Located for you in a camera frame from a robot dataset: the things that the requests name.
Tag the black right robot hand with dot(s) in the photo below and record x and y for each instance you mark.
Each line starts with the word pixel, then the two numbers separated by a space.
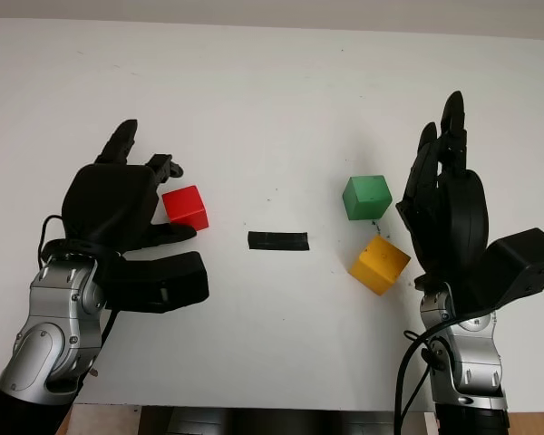
pixel 462 217

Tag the dark robot torso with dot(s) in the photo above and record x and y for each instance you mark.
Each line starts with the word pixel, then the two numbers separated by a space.
pixel 276 423

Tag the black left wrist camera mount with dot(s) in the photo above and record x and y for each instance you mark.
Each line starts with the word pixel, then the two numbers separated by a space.
pixel 172 281

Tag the green wooden block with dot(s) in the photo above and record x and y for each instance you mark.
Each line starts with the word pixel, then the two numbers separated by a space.
pixel 367 197

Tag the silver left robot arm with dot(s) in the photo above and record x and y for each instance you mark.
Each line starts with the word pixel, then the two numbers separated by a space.
pixel 50 326

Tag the yellow wooden block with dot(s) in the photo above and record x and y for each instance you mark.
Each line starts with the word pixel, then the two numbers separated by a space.
pixel 380 265

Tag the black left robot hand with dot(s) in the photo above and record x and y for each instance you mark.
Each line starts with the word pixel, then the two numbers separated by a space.
pixel 109 199

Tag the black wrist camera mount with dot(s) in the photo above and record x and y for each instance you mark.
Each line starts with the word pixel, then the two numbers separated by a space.
pixel 172 281
pixel 521 263

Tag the black tape strip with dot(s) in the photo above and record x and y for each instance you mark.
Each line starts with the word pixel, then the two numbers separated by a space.
pixel 276 241

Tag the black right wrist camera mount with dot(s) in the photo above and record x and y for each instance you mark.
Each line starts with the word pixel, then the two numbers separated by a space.
pixel 521 263

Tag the red wooden block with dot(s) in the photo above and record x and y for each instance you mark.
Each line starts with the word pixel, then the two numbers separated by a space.
pixel 186 206

